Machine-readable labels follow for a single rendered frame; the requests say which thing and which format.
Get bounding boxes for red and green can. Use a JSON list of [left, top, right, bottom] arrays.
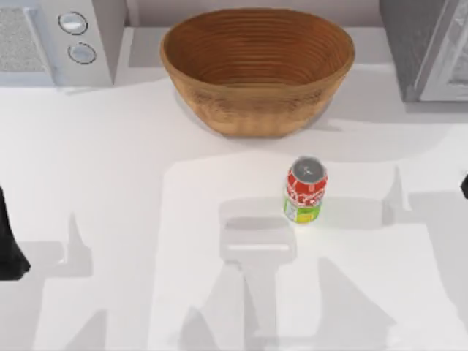
[[282, 156, 328, 226]]

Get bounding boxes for brown woven basket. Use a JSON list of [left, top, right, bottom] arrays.
[[159, 6, 356, 139]]

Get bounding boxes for round microwave knob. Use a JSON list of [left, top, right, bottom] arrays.
[[67, 41, 98, 65], [58, 11, 89, 36]]

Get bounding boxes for pale microwave oven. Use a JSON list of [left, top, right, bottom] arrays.
[[0, 0, 128, 88]]

